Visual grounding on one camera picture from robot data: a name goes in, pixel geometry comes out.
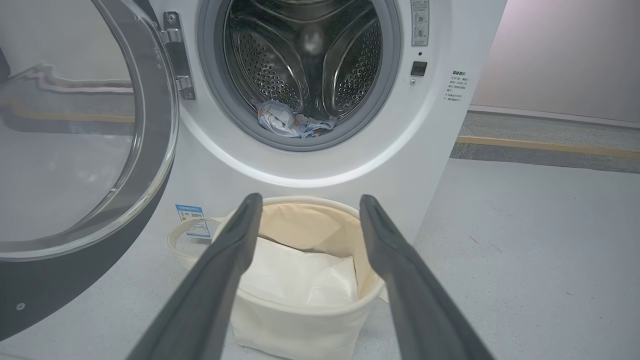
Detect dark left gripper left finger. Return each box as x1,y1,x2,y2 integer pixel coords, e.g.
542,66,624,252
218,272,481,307
125,193,264,360

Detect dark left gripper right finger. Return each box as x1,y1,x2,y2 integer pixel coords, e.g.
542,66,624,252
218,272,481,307
359,194,496,360

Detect black-rimmed glass washer door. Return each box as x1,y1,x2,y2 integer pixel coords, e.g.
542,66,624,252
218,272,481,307
0,0,180,342

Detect blue patterned garment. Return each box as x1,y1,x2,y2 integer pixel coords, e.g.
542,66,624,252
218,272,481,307
257,100,338,139

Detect cream canvas laundry basket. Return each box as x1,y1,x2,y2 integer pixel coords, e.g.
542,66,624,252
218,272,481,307
166,196,390,360

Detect white front-load washing machine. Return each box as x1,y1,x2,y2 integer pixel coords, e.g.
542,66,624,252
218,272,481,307
132,0,508,246

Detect perforated steel washer drum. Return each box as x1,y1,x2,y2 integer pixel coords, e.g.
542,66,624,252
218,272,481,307
223,0,383,123

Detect metal washer door hinge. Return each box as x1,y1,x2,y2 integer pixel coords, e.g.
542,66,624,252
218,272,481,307
159,11,197,101

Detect blue energy label sticker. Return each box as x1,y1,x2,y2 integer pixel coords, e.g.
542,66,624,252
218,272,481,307
175,204,212,239

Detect yellow wooden floor strip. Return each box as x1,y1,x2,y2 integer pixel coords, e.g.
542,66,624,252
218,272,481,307
456,135,640,161

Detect black text notice sticker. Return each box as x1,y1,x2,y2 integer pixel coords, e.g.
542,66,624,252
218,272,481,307
445,70,471,103

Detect grey instruction label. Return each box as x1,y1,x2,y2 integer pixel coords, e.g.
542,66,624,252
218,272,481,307
410,0,430,47

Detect white wall baseboard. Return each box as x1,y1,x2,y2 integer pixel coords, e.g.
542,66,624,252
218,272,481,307
467,104,640,130

